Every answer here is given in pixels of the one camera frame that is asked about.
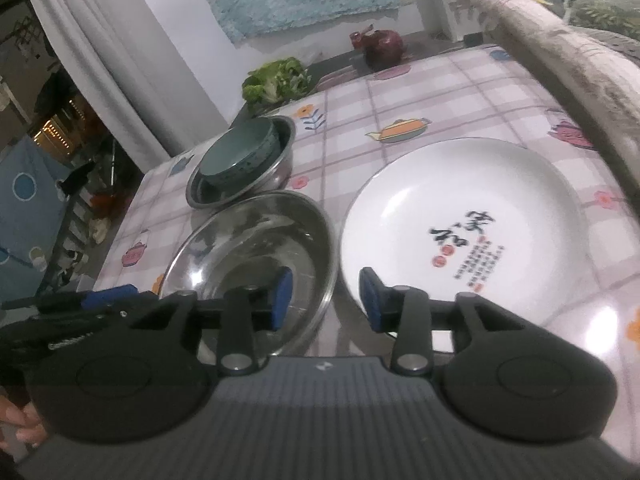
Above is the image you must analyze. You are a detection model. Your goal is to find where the small steel bowl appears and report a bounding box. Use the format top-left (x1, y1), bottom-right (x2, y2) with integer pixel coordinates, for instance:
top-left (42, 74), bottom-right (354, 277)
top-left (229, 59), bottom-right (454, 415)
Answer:
top-left (185, 114), bottom-right (297, 210)

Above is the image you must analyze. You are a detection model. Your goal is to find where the blue cloth with circles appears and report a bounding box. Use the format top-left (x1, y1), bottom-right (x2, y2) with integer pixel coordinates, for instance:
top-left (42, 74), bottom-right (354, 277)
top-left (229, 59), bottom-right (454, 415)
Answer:
top-left (0, 137), bottom-right (77, 282)

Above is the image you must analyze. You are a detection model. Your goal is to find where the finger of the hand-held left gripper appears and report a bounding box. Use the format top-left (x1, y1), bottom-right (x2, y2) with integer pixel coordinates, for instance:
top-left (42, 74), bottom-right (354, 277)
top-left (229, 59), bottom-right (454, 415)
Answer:
top-left (0, 283), bottom-right (140, 314)
top-left (30, 307), bottom-right (134, 329)

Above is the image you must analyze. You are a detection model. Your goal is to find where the checked printed tablecloth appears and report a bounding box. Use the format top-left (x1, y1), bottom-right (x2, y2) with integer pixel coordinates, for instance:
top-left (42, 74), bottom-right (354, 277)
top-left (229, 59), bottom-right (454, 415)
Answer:
top-left (89, 42), bottom-right (640, 412)

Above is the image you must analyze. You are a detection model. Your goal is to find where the purple cabbage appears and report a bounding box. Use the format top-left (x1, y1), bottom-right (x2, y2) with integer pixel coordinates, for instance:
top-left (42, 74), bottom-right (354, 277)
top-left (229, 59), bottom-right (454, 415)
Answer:
top-left (363, 29), bottom-right (407, 72)

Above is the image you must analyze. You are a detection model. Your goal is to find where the frayed pale cloth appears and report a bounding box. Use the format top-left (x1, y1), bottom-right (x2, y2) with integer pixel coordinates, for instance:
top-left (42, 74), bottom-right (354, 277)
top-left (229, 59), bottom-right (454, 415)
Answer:
top-left (457, 0), bottom-right (640, 172)

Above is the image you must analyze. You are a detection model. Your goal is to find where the white printed plate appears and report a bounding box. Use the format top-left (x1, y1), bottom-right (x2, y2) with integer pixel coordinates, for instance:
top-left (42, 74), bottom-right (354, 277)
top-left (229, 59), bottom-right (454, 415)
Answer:
top-left (339, 137), bottom-right (587, 334)

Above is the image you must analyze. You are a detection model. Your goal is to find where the grey leaf-printed pillow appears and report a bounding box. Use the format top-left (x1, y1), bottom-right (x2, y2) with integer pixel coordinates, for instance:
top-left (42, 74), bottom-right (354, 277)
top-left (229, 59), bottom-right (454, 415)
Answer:
top-left (564, 0), bottom-right (640, 42)

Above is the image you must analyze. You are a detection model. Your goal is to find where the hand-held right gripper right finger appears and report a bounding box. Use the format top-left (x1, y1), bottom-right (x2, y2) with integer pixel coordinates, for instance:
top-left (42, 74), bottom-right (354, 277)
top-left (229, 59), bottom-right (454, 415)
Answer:
top-left (358, 266), bottom-right (502, 377)

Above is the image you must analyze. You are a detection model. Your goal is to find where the large steel plate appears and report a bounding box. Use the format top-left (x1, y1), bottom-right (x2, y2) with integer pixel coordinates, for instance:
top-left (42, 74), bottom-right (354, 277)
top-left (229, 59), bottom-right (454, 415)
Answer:
top-left (157, 190), bottom-right (337, 357)

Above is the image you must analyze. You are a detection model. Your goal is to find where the white water dispenser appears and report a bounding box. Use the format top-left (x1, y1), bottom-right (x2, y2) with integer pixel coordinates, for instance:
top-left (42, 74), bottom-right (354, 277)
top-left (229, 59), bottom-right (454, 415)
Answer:
top-left (434, 0), bottom-right (482, 44)

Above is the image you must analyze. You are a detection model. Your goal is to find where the person's left hand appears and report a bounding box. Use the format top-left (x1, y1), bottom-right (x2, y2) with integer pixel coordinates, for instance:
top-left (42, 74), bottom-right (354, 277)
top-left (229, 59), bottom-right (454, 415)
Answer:
top-left (0, 393), bottom-right (47, 444)

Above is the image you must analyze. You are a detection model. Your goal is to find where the green lettuce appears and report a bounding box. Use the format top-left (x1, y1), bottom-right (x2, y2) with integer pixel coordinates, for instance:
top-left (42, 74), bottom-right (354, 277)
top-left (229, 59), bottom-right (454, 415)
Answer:
top-left (241, 58), bottom-right (312, 104)

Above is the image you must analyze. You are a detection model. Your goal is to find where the white curtain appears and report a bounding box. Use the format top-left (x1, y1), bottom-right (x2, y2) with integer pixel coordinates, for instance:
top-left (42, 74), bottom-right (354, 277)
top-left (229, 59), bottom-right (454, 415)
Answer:
top-left (14, 0), bottom-right (229, 162)

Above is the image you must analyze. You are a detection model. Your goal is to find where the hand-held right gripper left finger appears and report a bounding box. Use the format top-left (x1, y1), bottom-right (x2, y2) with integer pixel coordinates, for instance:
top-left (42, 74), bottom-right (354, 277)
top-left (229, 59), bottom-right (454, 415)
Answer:
top-left (127, 265), bottom-right (295, 377)

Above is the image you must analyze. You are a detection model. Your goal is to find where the teal ceramic bowl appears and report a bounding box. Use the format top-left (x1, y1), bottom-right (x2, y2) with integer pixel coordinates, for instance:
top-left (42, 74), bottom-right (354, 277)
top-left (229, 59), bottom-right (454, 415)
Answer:
top-left (199, 115), bottom-right (279, 189)

